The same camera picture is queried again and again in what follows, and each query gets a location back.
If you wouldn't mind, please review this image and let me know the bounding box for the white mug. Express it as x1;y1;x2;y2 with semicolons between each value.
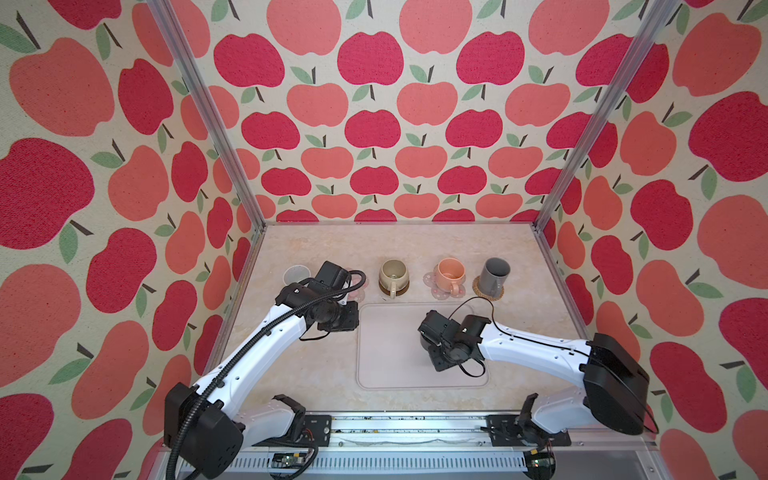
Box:
283;264;312;285

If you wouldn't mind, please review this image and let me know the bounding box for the woven rattan round coaster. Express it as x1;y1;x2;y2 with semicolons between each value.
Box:
472;276;504;302

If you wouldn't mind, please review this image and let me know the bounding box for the pink flower coaster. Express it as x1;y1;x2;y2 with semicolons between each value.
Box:
423;271;466;300
347;279;368;303

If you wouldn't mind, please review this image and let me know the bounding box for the grey mug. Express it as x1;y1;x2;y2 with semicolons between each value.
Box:
479;257;511;295

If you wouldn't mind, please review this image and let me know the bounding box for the peach pink mug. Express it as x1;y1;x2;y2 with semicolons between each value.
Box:
434;258;466;298

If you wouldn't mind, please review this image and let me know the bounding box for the beige mug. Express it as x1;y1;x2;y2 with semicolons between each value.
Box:
378;259;410;299

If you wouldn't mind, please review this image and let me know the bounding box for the brown wooden round coaster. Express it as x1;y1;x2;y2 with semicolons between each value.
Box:
379;286;409;299

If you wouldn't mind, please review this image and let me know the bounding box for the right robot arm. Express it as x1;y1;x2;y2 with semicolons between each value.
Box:
418;310;650;447

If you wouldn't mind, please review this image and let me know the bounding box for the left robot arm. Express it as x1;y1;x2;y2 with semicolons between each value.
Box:
163;261;367;479

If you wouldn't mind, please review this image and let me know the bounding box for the clear plastic tray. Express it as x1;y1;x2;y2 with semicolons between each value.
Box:
357;302;489;391

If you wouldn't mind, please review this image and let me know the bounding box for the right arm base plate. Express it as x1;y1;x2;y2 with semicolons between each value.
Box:
483;415;572;448

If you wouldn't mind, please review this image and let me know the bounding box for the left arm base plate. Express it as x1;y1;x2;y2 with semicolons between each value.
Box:
256;414;332;448

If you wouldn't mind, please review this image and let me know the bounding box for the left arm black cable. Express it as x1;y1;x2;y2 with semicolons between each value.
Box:
164;269;368;480

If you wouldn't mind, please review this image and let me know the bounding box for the right aluminium corner post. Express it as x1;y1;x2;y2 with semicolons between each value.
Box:
532;0;678;234

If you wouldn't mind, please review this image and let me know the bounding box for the aluminium corner post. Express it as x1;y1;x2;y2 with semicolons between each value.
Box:
148;0;266;235
532;0;678;234

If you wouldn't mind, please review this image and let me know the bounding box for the left aluminium corner post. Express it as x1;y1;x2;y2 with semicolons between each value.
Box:
148;0;266;235

